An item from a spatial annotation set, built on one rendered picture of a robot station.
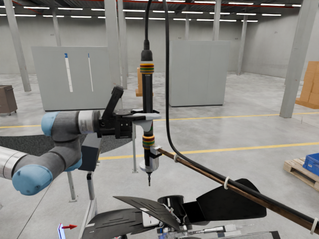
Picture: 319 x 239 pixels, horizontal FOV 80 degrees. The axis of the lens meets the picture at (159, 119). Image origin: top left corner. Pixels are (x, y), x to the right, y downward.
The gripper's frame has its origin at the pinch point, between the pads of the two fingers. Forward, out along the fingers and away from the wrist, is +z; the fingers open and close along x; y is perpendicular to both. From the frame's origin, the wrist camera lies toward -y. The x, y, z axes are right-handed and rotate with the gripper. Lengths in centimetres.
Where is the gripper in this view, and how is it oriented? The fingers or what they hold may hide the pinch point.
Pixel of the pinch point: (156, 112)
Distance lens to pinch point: 64.0
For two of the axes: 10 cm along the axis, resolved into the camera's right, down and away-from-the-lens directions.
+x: 1.4, 3.2, -9.4
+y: 0.1, 9.5, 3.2
